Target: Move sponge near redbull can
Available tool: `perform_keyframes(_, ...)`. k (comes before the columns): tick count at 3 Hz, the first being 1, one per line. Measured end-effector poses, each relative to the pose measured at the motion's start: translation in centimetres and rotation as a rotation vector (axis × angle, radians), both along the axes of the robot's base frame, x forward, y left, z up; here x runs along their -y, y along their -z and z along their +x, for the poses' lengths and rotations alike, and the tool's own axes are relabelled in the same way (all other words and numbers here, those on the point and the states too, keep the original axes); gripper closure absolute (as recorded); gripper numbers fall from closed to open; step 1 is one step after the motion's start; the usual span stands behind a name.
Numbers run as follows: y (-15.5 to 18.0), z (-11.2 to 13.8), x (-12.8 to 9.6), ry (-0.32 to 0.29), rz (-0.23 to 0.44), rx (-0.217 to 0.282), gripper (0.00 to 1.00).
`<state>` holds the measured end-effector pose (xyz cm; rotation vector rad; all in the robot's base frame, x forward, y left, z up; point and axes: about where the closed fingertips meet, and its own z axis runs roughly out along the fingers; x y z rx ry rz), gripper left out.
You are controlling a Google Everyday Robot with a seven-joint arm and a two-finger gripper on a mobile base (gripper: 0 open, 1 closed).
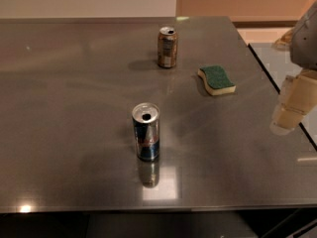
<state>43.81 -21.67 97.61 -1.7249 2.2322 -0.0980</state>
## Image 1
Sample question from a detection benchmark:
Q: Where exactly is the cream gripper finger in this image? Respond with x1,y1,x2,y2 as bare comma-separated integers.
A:
269,75,294,136
277,70,317,130

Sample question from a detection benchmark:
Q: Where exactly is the green yellow sponge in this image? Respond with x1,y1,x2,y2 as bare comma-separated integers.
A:
197,65,236,96

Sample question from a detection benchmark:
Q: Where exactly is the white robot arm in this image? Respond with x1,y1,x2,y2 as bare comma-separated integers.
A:
270,1,317,135

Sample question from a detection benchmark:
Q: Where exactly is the blue silver redbull can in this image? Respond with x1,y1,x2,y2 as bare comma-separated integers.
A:
132,102,159,162

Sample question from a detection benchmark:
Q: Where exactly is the brown soda can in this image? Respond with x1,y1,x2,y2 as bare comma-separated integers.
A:
158,26,178,68

